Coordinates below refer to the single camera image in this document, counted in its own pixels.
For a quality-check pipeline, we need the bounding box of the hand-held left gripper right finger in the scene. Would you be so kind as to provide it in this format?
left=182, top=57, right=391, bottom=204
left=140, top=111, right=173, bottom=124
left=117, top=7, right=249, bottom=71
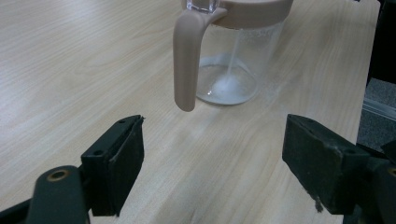
left=281, top=113, right=372, bottom=217

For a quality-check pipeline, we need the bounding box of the clear glass pitcher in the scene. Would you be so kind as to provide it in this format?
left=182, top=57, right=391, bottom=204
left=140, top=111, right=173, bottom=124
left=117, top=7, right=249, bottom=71
left=172, top=0, right=295, bottom=113

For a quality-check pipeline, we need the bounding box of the metal floor rail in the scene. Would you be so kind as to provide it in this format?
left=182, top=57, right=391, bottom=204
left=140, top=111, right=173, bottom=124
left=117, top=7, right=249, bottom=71
left=361, top=96, right=396, bottom=119

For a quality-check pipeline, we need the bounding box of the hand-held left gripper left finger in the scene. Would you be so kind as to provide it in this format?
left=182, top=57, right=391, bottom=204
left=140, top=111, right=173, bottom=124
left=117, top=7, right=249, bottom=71
left=81, top=114, right=146, bottom=217

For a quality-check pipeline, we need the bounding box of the white powder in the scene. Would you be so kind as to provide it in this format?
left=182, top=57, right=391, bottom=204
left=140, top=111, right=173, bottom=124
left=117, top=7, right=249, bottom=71
left=205, top=27, right=255, bottom=105

